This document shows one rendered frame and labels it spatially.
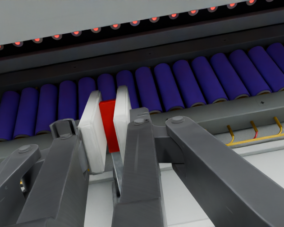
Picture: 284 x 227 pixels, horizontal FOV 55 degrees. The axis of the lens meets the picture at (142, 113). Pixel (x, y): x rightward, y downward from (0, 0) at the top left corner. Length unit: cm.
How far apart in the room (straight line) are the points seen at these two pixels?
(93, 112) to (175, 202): 10
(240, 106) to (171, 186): 9
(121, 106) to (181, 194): 10
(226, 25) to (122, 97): 18
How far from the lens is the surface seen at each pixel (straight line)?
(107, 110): 18
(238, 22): 33
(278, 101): 26
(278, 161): 25
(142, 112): 16
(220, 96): 26
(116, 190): 21
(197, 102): 25
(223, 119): 24
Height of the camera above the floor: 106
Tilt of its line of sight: 29 degrees down
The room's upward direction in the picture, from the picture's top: 10 degrees counter-clockwise
